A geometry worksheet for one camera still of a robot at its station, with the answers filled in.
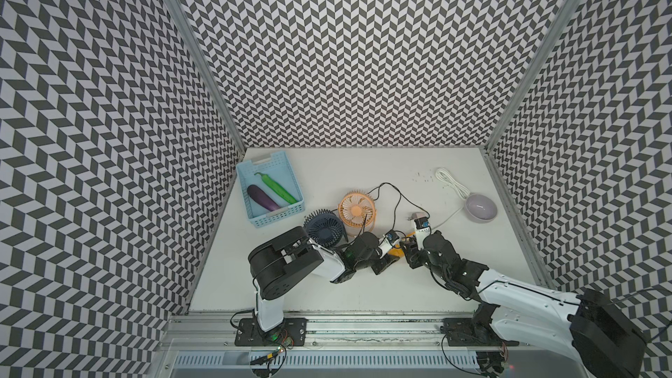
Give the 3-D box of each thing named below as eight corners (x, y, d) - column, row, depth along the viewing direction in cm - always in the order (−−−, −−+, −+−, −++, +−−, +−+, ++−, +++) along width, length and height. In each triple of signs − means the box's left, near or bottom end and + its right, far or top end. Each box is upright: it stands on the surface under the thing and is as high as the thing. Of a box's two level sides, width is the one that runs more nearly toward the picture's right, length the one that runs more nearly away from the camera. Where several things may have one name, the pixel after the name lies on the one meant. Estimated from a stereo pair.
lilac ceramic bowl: (463, 222, 97) (469, 213, 92) (461, 200, 103) (466, 191, 98) (491, 227, 96) (498, 218, 91) (487, 205, 102) (494, 196, 97)
